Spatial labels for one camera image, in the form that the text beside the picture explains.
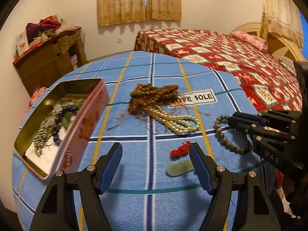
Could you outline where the grey stone bead bracelet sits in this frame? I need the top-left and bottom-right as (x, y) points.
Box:
(214, 114), (251, 155)

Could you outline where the dark purple bead bracelet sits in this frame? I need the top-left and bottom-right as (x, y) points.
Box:
(51, 105), (80, 146)

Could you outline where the red tassel jade pendant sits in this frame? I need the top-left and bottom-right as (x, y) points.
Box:
(166, 141), (194, 177)

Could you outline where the gold silver bead chain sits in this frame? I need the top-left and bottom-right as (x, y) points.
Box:
(32, 117), (54, 157)

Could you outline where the red patterned bed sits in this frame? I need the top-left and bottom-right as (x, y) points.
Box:
(134, 28), (302, 111)

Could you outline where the white paper card in tin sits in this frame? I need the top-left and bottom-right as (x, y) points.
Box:
(25, 124), (66, 174)

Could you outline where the striped grey pillow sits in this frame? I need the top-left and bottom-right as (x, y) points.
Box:
(278, 55), (296, 77)

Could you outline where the pink pillow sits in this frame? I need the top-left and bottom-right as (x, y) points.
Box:
(231, 31), (268, 53)

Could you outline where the cream wooden headboard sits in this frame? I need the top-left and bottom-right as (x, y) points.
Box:
(229, 23), (307, 62)

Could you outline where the blue plaid table cloth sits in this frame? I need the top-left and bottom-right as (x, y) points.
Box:
(11, 50), (277, 231)

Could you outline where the pink metal tin box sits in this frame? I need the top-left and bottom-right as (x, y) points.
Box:
(14, 78), (109, 182)

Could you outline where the green jade bangle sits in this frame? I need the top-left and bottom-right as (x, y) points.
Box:
(62, 100), (84, 130)

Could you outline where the beige right curtain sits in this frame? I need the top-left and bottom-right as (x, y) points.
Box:
(261, 0), (304, 50)

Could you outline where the clothes pile on floor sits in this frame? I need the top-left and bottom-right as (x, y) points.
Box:
(28, 85), (46, 109)

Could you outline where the brown wooden desk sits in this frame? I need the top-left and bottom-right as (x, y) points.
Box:
(13, 28), (87, 95)

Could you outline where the beige window curtain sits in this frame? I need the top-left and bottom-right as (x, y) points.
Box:
(97, 0), (182, 27)

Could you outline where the white product box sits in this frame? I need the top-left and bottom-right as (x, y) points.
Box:
(16, 30), (29, 56)

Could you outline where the clothes pile on desk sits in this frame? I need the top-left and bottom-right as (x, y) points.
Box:
(26, 16), (81, 43)

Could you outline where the white pearl necklace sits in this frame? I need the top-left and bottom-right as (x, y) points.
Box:
(143, 105), (201, 135)

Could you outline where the brown wooden bead necklace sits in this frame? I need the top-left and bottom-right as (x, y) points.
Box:
(108, 83), (210, 131)

